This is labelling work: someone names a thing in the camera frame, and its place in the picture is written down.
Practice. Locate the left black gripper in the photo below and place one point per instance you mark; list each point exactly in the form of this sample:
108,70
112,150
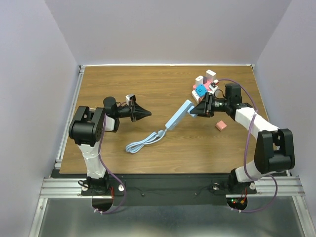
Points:
134,109

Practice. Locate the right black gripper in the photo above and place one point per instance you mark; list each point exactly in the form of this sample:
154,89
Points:
204,108

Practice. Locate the white triangular socket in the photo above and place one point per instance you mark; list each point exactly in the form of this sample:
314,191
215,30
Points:
198,98

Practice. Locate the light blue power strip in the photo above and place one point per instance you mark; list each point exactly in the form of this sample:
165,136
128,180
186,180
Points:
185,108

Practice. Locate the blue plug adapter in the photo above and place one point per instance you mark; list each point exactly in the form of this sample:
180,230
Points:
201,90

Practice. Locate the pink plug adapter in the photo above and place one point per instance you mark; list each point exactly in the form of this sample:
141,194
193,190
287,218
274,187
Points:
220,125

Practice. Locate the dark red plug adapter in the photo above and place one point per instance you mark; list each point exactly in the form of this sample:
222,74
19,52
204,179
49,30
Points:
205,100

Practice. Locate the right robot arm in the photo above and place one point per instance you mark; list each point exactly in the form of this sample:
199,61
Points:
274,151

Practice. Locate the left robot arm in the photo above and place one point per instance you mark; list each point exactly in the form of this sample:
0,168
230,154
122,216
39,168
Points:
87,130

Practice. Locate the pink triangular socket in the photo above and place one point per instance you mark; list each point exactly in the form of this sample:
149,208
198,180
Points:
206,85

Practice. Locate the white charger plug front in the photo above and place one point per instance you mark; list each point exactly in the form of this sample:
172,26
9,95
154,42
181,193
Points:
199,80

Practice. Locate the white charger plug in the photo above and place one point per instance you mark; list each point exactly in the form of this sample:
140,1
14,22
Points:
210,75
199,80

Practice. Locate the white charger plug rear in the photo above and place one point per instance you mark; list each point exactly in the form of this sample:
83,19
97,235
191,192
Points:
210,75

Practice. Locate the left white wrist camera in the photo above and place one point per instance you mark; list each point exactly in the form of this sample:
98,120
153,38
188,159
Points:
130,98

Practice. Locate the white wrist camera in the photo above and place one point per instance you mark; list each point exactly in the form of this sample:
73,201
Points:
214,85
130,98

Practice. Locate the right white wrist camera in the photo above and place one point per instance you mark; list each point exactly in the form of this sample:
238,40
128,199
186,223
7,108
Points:
214,85

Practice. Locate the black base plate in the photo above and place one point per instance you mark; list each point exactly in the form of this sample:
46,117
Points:
153,190

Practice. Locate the aluminium frame rail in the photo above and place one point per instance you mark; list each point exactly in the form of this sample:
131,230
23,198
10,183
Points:
195,146

